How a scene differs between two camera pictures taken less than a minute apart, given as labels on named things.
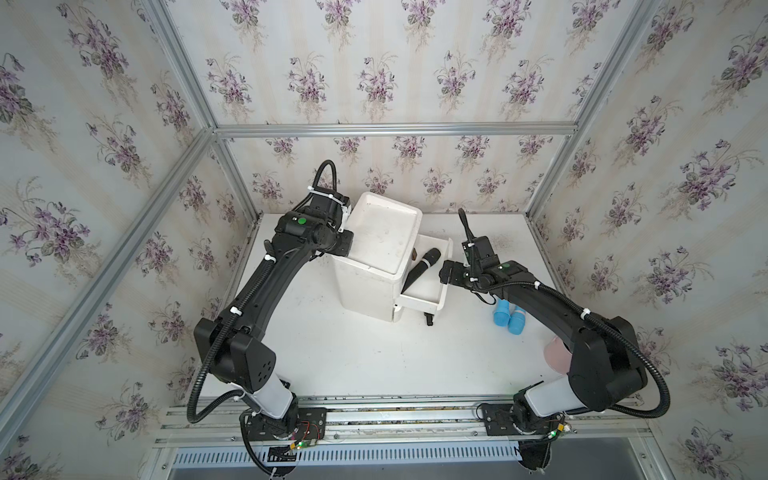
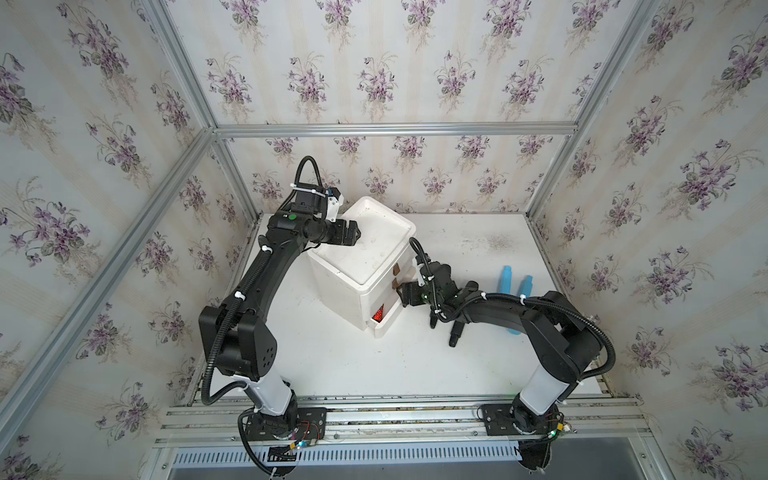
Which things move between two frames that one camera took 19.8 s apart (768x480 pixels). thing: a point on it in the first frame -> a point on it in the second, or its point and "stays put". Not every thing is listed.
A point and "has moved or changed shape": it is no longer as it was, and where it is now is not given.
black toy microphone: (428, 260) -> (456, 333)
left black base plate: (311, 425) stays put
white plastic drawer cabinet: (385, 233) has moved or changed shape
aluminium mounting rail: (399, 421) stays put
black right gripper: (455, 272) -> (410, 291)
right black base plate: (497, 420) stays put
